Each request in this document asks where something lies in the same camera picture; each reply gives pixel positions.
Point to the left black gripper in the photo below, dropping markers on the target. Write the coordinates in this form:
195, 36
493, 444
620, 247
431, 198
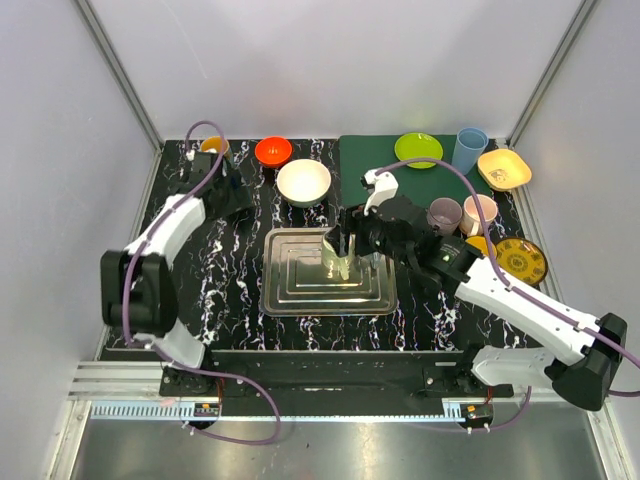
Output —
232, 187

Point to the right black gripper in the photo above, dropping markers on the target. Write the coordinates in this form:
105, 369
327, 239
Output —
354, 221

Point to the light green mug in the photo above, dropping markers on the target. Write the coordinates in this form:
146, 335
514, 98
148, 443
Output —
329, 256

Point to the grey-blue ceramic mug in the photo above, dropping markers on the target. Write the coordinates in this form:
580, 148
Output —
378, 263

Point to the dark blue mug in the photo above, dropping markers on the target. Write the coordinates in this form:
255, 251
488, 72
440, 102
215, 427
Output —
238, 188

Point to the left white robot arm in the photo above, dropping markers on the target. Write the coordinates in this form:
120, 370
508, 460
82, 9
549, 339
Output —
137, 289

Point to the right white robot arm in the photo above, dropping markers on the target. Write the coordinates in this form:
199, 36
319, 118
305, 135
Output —
578, 354

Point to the blue mug yellow inside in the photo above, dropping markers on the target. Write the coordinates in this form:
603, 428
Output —
216, 145

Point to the pink mug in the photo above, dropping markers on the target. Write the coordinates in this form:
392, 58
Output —
478, 212

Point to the orange red bowl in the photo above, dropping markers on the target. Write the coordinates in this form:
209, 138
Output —
274, 151

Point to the white ceramic bowl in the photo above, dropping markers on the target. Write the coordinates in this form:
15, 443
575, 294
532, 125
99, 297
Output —
303, 183

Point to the silver metal tray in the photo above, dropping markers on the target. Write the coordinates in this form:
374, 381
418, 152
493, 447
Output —
296, 284

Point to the translucent purple cup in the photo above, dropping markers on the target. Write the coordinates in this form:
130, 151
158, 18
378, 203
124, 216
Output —
445, 214

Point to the lime green plate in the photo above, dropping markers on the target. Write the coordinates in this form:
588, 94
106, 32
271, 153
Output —
417, 145

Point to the small yellow bowl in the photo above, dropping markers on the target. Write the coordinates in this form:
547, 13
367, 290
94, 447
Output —
487, 248

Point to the light blue tumbler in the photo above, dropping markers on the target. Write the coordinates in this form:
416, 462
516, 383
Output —
470, 145

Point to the yellow square dish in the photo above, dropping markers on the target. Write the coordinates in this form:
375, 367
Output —
503, 170

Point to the black gold patterned plate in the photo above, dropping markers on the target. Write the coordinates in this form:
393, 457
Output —
522, 259

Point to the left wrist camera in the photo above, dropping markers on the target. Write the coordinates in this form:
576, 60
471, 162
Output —
202, 163

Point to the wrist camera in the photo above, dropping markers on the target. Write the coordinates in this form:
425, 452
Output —
380, 186
202, 163

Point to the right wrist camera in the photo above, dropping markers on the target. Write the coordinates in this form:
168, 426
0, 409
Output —
380, 186

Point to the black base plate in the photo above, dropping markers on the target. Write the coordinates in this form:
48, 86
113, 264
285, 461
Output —
330, 384

